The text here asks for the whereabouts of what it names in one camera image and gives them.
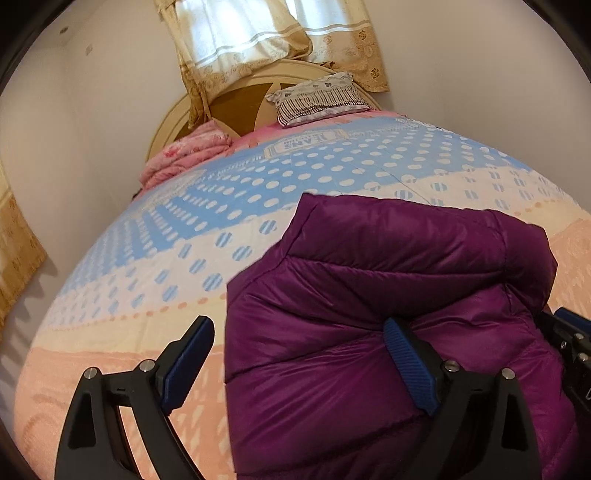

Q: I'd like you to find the blue and peach dotted bedspread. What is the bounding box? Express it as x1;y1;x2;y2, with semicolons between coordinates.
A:
14;110;591;480

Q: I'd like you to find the pink folded quilt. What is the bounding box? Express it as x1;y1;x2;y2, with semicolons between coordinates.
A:
140;119;234;188

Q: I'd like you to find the purple down jacket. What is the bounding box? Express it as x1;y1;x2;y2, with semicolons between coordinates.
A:
224;193;591;480

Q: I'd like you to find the beige lace window curtain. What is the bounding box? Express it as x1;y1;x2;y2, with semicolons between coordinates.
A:
0;166;49;331
154;0;391;133

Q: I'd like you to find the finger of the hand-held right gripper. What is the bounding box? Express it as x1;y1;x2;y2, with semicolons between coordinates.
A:
538;308;591;405

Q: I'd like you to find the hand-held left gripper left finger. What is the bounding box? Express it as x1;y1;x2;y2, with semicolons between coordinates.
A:
55;316;215;480

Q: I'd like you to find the beige wooden headboard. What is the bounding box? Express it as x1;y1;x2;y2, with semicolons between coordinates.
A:
147;58;382;160

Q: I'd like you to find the grey patterned pillow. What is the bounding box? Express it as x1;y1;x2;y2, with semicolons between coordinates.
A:
265;71;371;128

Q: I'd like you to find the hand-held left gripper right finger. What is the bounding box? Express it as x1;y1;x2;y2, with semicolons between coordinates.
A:
383;317;542;480

